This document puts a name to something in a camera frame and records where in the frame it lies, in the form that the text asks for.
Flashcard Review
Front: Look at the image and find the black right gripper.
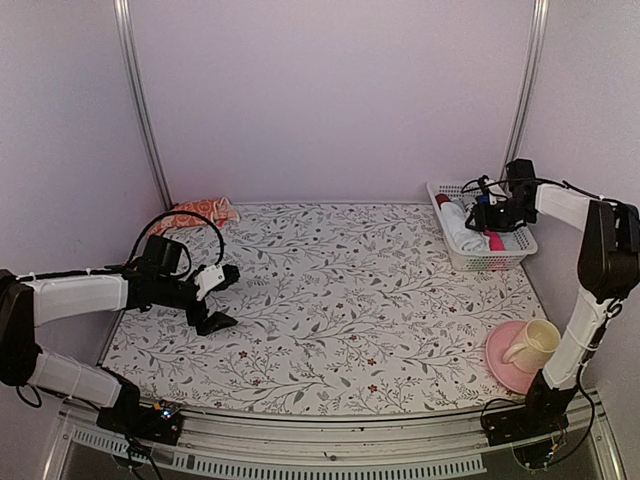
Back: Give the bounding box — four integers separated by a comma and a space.
465, 196, 535, 232

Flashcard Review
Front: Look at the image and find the light blue terry towel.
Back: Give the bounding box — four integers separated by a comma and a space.
440, 201, 489, 252

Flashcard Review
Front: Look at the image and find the orange patterned towel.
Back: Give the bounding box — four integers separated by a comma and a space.
147, 197, 240, 235

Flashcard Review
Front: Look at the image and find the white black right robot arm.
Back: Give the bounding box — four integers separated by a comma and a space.
462, 159, 639, 436

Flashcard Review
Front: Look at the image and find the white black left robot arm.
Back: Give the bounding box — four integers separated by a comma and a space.
1, 236, 240, 434

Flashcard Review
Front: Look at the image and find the pale blue rolled towel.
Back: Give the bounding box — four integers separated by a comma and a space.
499, 232, 523, 251

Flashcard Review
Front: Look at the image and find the pink rolled towel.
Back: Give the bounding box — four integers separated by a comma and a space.
484, 231, 505, 252

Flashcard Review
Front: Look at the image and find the white perforated plastic basket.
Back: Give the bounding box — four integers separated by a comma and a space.
426, 182, 538, 271

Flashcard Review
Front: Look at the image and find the dark red rolled towel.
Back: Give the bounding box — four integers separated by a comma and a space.
435, 194, 450, 206

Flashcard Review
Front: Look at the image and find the floral table cover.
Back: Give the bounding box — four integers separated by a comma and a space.
102, 204, 544, 416

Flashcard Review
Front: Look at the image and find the pink saucer plate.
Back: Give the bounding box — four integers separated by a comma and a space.
485, 319, 561, 395

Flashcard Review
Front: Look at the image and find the cream ceramic mug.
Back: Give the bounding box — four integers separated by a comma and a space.
502, 319, 561, 374

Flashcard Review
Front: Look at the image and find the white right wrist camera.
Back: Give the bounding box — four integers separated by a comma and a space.
477, 175, 508, 205

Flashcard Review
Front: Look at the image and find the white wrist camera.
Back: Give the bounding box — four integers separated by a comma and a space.
477, 175, 508, 205
193, 265, 240, 301

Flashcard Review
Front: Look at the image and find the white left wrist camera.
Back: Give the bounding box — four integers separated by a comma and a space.
193, 265, 240, 301

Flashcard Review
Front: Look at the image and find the black left camera cable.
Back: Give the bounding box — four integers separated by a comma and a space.
124, 210, 226, 281

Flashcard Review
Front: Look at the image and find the right aluminium frame post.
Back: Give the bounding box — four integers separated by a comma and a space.
501, 0, 550, 175

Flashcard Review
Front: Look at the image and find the aluminium frame post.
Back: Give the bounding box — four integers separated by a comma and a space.
501, 0, 550, 175
113, 0, 173, 210

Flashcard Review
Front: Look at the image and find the aluminium front rail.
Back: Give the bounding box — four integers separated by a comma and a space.
43, 393, 631, 479

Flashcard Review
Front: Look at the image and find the left aluminium frame post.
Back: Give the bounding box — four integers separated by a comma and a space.
113, 0, 173, 210

